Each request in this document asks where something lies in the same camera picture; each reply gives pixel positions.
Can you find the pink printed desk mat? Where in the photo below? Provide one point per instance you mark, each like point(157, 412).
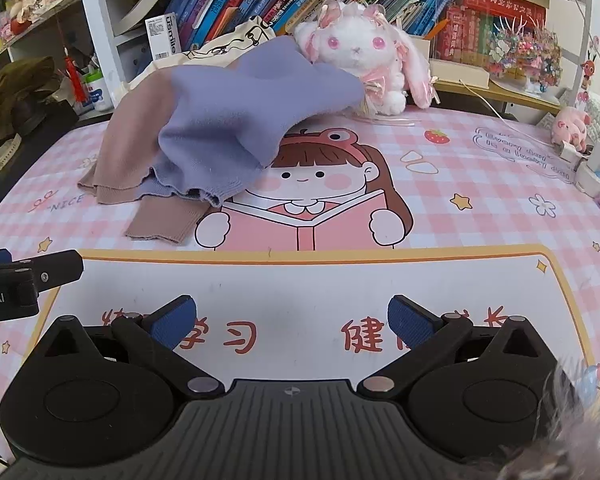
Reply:
point(480, 210)

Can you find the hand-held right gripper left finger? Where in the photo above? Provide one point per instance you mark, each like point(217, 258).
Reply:
point(172, 322)

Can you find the deer wall sticker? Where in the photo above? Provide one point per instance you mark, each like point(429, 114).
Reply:
point(587, 67)

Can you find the cream cloth bag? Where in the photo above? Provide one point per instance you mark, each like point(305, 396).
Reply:
point(220, 45)

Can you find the colourful bead tree ornament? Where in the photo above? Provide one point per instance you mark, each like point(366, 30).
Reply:
point(522, 52)

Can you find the red tassel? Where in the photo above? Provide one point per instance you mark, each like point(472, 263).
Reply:
point(75, 80)

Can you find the flat white box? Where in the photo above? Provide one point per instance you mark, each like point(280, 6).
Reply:
point(460, 70)

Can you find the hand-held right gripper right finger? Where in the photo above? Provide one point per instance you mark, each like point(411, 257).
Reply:
point(405, 322)

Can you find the white bottle blue label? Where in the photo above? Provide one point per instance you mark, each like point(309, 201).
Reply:
point(97, 92)

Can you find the row of colourful books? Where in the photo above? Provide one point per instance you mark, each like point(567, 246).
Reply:
point(240, 0)

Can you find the white power strip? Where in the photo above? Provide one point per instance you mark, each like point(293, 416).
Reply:
point(591, 180)

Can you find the white bookshelf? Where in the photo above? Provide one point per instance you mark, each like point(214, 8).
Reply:
point(95, 20)

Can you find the white pink bunny plush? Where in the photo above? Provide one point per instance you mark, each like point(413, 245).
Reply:
point(355, 45)

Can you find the red boxed book set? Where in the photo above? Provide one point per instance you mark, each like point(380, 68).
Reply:
point(500, 5)

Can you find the dark olive cloth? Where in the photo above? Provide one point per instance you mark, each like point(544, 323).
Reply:
point(15, 90)

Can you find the small white plug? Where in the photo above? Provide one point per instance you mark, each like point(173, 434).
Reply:
point(569, 151)

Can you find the grey furry sleeve cuff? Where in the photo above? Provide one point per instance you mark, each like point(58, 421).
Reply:
point(580, 435)

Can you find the pink pig plush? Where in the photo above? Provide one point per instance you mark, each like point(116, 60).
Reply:
point(570, 127)

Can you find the white toothbrush box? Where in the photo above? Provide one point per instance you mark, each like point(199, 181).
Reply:
point(162, 35)

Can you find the purple and mauve sweater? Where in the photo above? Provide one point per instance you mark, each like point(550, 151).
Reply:
point(205, 135)

